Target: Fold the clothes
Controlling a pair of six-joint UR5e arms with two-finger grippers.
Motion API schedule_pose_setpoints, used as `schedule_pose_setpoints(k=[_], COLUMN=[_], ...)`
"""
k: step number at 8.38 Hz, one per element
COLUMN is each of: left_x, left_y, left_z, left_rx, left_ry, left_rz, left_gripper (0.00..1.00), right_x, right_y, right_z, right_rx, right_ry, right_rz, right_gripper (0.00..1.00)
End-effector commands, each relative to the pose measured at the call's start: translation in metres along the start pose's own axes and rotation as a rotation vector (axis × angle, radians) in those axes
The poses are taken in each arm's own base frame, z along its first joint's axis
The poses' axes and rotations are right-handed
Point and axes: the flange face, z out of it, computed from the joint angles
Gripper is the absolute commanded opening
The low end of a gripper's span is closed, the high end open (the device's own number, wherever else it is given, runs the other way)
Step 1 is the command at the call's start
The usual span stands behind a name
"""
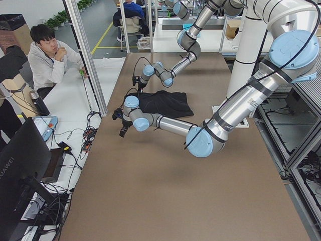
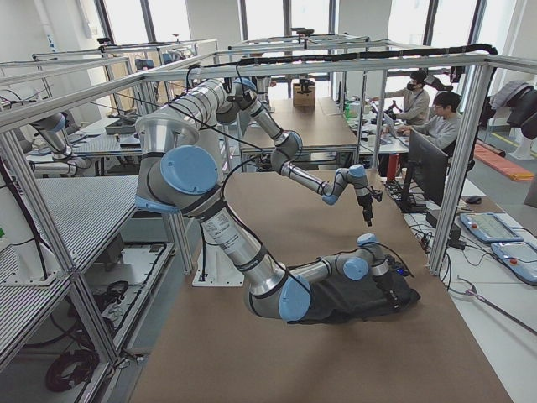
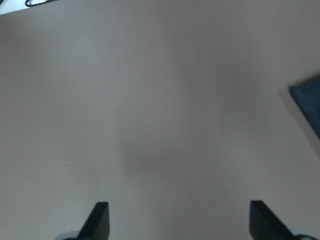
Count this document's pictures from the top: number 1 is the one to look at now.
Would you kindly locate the black graphic t-shirt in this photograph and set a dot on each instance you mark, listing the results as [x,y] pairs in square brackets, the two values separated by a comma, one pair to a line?
[169,104]

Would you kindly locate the black Huawei monitor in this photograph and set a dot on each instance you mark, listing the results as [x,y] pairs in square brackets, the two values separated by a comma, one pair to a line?
[24,160]

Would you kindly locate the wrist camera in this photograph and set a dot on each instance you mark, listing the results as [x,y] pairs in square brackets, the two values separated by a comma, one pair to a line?
[135,80]
[118,113]

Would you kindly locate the orange USB hub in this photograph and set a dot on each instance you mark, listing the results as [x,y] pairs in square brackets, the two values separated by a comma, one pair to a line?
[88,137]

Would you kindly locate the black power adapter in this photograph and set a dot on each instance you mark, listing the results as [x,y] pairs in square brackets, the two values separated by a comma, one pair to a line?
[66,148]

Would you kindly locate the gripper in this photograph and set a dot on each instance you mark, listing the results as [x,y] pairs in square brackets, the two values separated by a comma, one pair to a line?
[141,86]
[124,124]

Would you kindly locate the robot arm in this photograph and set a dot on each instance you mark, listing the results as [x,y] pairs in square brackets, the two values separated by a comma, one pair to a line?
[187,41]
[291,59]

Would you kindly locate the seated man in hoodie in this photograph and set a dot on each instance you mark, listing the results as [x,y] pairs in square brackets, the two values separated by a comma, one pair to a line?
[48,59]

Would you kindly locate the reacher grabber stick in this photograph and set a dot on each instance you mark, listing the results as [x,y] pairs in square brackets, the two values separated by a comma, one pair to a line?
[83,80]

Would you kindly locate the cardboard box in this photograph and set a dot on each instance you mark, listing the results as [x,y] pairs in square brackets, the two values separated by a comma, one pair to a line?
[232,29]

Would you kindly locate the black water bottle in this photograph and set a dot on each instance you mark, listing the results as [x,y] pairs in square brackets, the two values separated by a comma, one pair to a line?
[39,104]

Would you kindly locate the aluminium frame post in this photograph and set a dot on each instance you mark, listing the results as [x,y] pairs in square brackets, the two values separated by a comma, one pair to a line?
[78,30]

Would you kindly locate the blue plastic bin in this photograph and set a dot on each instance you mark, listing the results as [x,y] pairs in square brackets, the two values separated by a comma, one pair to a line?
[188,25]

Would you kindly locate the blue teach pendant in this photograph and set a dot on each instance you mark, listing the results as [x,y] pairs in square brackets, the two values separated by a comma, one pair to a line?
[45,125]

